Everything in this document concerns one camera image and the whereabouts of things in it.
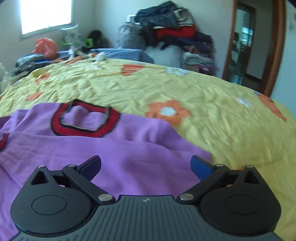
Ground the purple sweater red collar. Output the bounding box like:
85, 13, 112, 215
1, 100, 212, 240

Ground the window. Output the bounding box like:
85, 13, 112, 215
20, 0, 73, 35

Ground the orange plastic bag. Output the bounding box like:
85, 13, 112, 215
33, 38, 58, 60

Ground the pile of dark clothes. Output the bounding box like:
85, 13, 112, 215
134, 1, 216, 75

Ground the blue striped blanket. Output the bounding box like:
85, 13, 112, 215
90, 48, 154, 64

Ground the floral white pillow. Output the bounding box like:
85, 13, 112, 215
61, 25, 83, 48

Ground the yellow carrot print bedspread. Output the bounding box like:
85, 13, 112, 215
1, 59, 295, 240

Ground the wooden door frame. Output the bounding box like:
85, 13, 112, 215
222, 1, 287, 96

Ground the checkered houndstooth bag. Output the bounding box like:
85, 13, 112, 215
116, 22, 147, 50

